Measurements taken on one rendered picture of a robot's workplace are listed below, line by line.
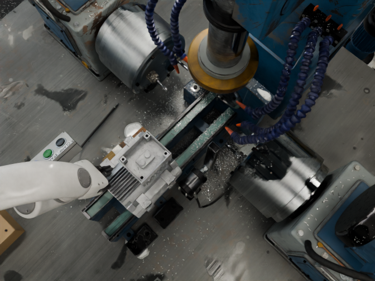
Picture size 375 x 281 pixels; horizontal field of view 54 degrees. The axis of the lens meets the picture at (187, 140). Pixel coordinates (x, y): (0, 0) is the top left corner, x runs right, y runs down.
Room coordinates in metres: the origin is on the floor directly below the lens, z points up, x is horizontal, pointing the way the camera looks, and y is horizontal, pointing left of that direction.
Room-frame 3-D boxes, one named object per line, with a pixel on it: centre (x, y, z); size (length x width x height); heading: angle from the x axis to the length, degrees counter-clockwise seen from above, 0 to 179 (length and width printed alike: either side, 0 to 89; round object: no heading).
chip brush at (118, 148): (0.35, 0.24, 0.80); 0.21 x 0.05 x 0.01; 137
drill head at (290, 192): (0.20, -0.30, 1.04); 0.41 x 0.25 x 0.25; 47
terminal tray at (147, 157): (0.23, 0.12, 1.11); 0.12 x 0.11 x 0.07; 138
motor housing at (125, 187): (0.20, 0.15, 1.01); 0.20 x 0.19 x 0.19; 138
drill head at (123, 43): (0.66, 0.20, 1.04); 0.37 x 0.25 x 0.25; 47
